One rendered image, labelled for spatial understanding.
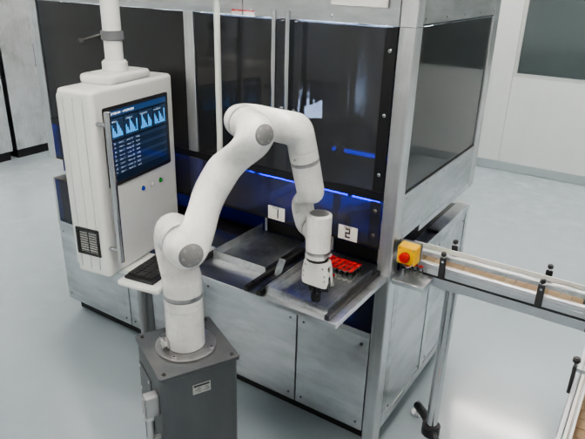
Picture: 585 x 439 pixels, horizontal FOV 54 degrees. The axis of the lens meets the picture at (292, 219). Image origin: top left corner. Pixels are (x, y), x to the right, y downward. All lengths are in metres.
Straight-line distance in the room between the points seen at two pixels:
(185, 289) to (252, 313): 1.06
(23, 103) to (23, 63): 0.42
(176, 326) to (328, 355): 0.99
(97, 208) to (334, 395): 1.30
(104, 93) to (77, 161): 0.28
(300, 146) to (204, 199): 0.33
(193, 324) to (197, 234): 0.31
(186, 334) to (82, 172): 0.83
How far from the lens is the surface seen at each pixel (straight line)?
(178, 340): 1.83
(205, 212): 1.65
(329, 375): 2.67
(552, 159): 6.76
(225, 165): 1.64
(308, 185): 1.78
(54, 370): 3.39
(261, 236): 2.56
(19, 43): 6.97
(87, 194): 2.36
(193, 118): 2.61
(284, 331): 2.69
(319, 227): 1.86
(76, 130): 2.30
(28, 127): 7.09
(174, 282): 1.74
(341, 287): 2.18
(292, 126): 1.70
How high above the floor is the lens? 1.95
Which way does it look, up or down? 23 degrees down
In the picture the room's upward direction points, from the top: 2 degrees clockwise
